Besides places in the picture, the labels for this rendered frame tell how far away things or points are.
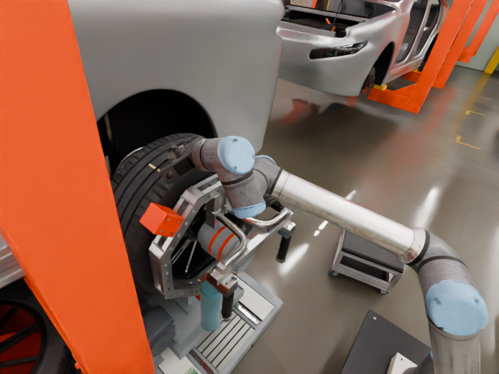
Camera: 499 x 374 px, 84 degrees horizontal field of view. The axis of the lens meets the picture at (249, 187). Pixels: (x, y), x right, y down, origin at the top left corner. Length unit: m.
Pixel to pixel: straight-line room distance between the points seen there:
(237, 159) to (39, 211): 0.39
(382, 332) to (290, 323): 0.53
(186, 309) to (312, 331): 0.80
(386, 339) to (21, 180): 1.64
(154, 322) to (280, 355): 0.77
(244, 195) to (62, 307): 0.44
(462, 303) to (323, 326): 1.28
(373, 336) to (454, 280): 0.95
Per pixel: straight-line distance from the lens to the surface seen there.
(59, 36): 0.45
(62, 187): 0.51
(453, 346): 0.95
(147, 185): 0.95
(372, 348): 1.70
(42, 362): 1.40
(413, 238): 0.91
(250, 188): 0.70
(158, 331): 1.44
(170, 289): 1.09
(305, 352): 1.90
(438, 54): 4.27
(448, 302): 0.82
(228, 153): 0.64
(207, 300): 1.13
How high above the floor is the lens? 1.68
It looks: 36 degrees down
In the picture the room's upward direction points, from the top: 8 degrees clockwise
